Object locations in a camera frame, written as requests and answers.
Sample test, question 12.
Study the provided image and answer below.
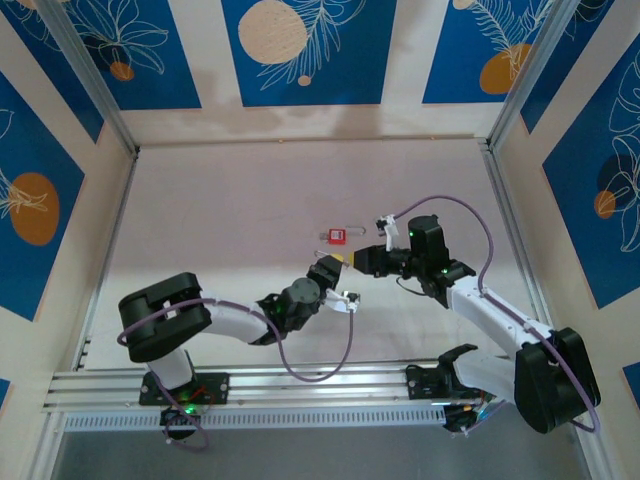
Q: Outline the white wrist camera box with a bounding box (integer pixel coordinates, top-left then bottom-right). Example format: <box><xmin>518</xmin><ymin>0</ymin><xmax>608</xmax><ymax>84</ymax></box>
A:
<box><xmin>327</xmin><ymin>288</ymin><xmax>364</xmax><ymax>315</ymax></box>
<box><xmin>374</xmin><ymin>214</ymin><xmax>399</xmax><ymax>251</ymax></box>

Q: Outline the white slotted cable duct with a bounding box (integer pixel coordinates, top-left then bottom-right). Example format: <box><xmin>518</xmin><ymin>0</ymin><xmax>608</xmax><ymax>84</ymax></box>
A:
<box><xmin>62</xmin><ymin>407</ymin><xmax>447</xmax><ymax>434</ymax></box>

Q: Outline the black controller board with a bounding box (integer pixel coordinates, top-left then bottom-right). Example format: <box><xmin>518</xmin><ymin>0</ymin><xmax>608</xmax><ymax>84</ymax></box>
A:
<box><xmin>442</xmin><ymin>402</ymin><xmax>496</xmax><ymax>437</ymax></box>
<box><xmin>159</xmin><ymin>403</ymin><xmax>202</xmax><ymax>442</ymax></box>

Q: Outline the aluminium frame post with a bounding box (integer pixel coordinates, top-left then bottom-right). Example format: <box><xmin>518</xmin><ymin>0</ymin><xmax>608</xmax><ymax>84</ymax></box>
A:
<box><xmin>564</xmin><ymin>399</ymin><xmax>609</xmax><ymax>480</ymax></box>
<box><xmin>37</xmin><ymin>0</ymin><xmax>140</xmax><ymax>157</ymax></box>
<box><xmin>487</xmin><ymin>0</ymin><xmax>616</xmax><ymax>150</ymax></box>
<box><xmin>27</xmin><ymin>412</ymin><xmax>69</xmax><ymax>480</ymax></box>

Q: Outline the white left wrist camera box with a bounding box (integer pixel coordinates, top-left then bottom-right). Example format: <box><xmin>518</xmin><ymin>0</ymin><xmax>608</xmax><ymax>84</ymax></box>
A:
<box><xmin>327</xmin><ymin>288</ymin><xmax>364</xmax><ymax>315</ymax></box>

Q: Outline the aluminium mounting rail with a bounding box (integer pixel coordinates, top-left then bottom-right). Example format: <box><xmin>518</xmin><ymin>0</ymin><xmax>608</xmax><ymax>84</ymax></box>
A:
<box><xmin>42</xmin><ymin>359</ymin><xmax>594</xmax><ymax>414</ymax></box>

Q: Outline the aluminium side rail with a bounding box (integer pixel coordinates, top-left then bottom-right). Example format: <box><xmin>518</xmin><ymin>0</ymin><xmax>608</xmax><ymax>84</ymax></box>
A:
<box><xmin>478</xmin><ymin>139</ymin><xmax>564</xmax><ymax>361</ymax></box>
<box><xmin>72</xmin><ymin>149</ymin><xmax>140</xmax><ymax>374</ymax></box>

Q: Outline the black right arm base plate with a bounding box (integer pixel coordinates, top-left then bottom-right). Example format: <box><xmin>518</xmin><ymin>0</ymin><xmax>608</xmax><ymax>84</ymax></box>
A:
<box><xmin>405</xmin><ymin>363</ymin><xmax>497</xmax><ymax>402</ymax></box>

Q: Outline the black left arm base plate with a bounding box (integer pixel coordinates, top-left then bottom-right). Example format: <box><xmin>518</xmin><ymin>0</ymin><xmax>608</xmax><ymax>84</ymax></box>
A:
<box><xmin>138</xmin><ymin>372</ymin><xmax>230</xmax><ymax>406</ymax></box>

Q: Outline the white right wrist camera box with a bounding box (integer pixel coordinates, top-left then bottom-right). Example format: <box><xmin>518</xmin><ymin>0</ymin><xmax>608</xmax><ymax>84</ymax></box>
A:
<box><xmin>374</xmin><ymin>214</ymin><xmax>399</xmax><ymax>251</ymax></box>

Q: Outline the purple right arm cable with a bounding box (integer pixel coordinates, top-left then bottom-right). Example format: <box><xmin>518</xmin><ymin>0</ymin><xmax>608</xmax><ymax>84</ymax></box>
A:
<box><xmin>393</xmin><ymin>193</ymin><xmax>602</xmax><ymax>435</ymax></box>

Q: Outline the red padlock with steel shackle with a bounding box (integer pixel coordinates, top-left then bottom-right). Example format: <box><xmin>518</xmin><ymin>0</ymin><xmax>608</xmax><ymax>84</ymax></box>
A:
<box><xmin>327</xmin><ymin>225</ymin><xmax>367</xmax><ymax>247</ymax></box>

